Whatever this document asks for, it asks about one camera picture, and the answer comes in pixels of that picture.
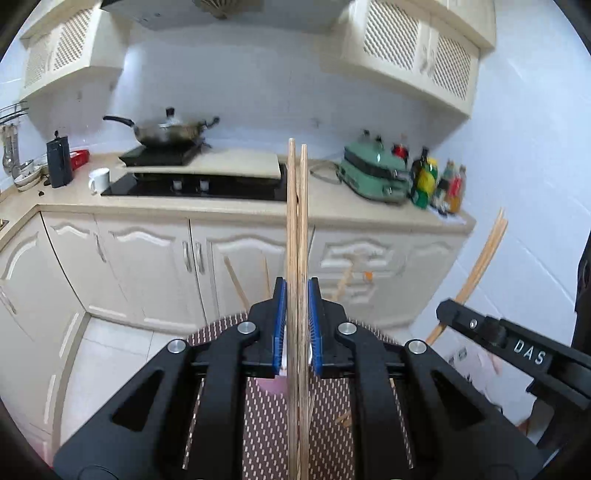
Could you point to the white mug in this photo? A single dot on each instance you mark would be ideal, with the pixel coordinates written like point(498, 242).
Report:
point(100, 181)

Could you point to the black steel range hood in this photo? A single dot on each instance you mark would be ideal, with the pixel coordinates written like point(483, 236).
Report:
point(258, 16)

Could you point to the dark soy sauce bottle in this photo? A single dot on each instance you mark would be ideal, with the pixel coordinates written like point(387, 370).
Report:
point(444, 187)

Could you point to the red box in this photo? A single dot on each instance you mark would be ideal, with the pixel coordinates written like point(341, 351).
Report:
point(79, 159)

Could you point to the hanging ladles and utensils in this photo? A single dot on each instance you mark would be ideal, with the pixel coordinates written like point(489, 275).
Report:
point(9, 152)

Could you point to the dark oil bottle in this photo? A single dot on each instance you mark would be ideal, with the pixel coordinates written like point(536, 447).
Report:
point(419, 170)

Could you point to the green yellow bottle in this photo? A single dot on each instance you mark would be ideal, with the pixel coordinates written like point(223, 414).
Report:
point(427, 184)

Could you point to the stack of small bowls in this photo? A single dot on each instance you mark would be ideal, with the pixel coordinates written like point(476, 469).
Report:
point(28, 177)

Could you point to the green electric cooking pot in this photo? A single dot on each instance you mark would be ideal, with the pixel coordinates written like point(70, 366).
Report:
point(374, 175)

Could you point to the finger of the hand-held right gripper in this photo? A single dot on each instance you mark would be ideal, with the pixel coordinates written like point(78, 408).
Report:
point(466, 321)

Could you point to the cream shallow drawer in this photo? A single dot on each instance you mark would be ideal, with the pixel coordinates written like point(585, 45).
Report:
point(374, 290)

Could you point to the white printed plastic bag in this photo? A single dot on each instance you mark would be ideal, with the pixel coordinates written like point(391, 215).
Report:
point(475, 374)

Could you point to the red label cola bottle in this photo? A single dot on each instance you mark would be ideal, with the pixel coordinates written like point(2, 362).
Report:
point(400, 150)

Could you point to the cream large drawer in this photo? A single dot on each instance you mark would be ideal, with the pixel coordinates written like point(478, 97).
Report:
point(383, 254)

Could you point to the beige board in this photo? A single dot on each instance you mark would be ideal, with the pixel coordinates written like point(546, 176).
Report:
point(240, 164)

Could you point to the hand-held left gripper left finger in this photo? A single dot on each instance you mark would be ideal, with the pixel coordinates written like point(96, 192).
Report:
point(278, 323)

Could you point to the cream kitchen base cabinets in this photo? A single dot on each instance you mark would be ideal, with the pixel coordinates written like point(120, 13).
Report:
point(138, 267)

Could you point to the white tray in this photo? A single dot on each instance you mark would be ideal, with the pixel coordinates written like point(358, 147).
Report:
point(455, 217)

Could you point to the orange sauce bottle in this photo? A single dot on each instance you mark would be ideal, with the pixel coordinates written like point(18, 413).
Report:
point(456, 191)

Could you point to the light wooden chopstick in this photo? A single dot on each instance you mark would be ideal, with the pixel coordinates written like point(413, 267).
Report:
point(481, 261)
point(490, 258)
point(291, 207)
point(304, 207)

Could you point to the steel wok lid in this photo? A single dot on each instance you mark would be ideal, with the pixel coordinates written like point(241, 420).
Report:
point(168, 121)

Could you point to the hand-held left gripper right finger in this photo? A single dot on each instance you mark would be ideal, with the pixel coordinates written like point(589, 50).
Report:
point(315, 323)

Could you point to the pink cup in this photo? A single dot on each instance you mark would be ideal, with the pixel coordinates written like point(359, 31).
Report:
point(270, 385)

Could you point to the black glass gas hob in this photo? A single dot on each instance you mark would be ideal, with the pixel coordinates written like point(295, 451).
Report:
point(249, 190)

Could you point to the black electric kettle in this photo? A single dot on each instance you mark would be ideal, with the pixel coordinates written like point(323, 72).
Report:
point(59, 161)

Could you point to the steel wall rack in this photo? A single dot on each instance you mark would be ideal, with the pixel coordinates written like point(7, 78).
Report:
point(14, 113)

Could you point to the cream plain wall cabinet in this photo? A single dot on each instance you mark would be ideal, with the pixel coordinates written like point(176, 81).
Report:
point(471, 23)

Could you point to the black induction cooker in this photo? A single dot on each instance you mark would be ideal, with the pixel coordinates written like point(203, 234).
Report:
point(157, 157)

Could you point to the cream lattice wall cabinet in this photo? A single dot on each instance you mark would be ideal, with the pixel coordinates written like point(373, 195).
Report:
point(69, 46)
point(397, 46)

